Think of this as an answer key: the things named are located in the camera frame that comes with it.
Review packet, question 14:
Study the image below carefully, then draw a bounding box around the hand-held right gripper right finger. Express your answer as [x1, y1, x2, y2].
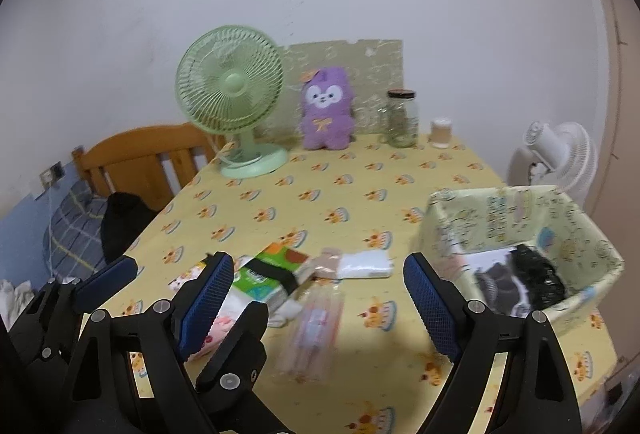
[403, 252, 584, 434]

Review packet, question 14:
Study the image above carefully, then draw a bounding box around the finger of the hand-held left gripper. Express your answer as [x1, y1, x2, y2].
[46, 255, 139, 315]

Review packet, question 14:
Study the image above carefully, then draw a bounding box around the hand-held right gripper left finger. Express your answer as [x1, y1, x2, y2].
[60, 252, 291, 434]

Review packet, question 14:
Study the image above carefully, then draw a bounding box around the cartoon printed tissue pack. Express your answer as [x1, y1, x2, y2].
[167, 261, 281, 360]

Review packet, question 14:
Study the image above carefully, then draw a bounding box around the green orange snack packet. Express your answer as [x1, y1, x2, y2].
[232, 241, 313, 305]

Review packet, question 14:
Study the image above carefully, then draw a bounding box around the white and beige soft packet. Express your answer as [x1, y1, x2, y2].
[299, 248, 393, 285]

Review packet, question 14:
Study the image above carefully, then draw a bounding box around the clear plastic packet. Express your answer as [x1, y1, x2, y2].
[277, 289, 346, 382]

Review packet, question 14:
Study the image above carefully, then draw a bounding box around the printed fabric storage box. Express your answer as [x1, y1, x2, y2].
[417, 184, 626, 335]

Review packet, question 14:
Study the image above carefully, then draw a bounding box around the black soft cloth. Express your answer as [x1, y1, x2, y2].
[510, 244, 568, 310]

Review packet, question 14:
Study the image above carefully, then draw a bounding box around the white crumpled cloth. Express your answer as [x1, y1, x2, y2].
[0, 279, 36, 330]

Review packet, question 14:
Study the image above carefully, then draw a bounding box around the black cloth on bed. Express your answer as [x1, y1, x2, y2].
[101, 191, 161, 265]

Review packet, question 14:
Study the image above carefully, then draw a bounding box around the grey and white cloth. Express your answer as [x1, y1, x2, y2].
[462, 248, 533, 319]

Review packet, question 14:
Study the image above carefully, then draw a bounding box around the blue plaid bedding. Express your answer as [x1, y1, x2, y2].
[42, 179, 108, 280]

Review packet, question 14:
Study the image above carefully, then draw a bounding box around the wooden bed headboard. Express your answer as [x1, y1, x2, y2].
[72, 123, 228, 210]

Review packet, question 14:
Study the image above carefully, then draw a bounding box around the yellow printed tablecloth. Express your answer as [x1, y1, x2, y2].
[107, 134, 631, 434]

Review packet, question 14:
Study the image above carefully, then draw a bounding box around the cotton swab container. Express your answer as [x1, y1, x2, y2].
[431, 117, 452, 149]

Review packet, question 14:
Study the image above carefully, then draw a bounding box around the glass jar with dark lid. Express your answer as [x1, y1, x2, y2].
[384, 89, 420, 148]

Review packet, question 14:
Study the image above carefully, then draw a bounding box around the white standing fan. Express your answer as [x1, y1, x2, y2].
[506, 121, 599, 205]

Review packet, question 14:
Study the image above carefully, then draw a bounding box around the purple plush toy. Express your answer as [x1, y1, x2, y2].
[299, 67, 357, 150]

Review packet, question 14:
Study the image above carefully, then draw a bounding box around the green desk fan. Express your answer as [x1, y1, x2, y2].
[175, 25, 289, 179]

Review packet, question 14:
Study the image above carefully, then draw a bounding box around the wall socket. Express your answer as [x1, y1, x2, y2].
[40, 161, 65, 187]

